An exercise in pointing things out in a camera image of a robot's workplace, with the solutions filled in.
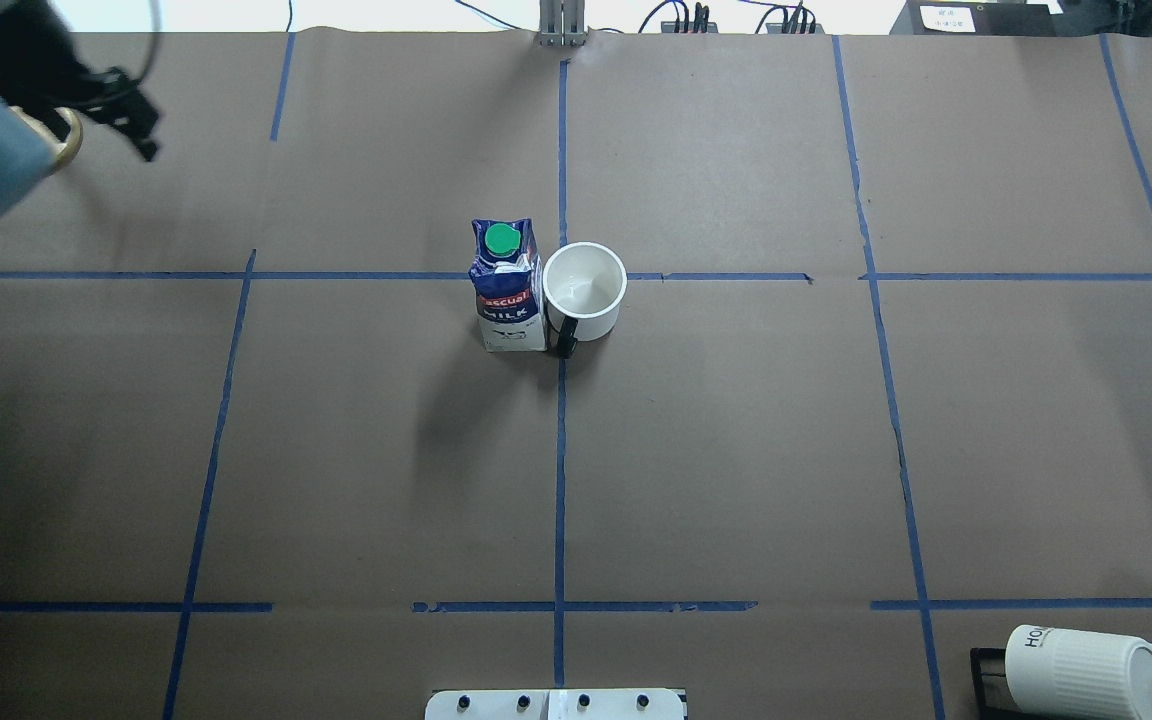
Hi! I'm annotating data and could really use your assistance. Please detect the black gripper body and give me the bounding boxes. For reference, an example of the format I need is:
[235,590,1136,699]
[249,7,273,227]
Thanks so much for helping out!
[46,67,162,161]

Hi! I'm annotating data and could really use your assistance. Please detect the blue milk carton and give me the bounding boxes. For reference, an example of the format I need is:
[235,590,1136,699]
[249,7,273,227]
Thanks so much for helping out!
[468,218,548,353]

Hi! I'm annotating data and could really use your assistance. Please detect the white smiley mug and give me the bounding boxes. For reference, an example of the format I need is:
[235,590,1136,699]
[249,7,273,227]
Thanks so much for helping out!
[541,242,628,359]

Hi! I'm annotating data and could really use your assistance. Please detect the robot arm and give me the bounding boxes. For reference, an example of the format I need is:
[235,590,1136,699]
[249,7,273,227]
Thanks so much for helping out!
[0,1,160,218]

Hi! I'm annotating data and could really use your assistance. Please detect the wooden mug tree stand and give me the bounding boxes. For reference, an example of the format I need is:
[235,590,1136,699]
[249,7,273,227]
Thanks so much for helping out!
[10,105,84,176]

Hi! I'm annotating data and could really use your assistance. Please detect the white ribbed mug far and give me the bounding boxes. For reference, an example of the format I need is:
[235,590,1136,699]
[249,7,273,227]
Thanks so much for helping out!
[1005,624,1152,719]

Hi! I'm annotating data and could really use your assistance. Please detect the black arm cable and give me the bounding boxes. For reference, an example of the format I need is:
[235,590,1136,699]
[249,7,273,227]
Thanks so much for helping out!
[131,0,165,86]

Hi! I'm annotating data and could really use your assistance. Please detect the aluminium frame post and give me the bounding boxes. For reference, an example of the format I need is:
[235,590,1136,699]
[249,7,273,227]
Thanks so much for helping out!
[536,0,588,47]

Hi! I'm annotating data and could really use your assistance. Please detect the black wire mug rack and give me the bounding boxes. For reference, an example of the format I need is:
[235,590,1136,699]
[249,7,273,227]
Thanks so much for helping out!
[969,647,1020,719]

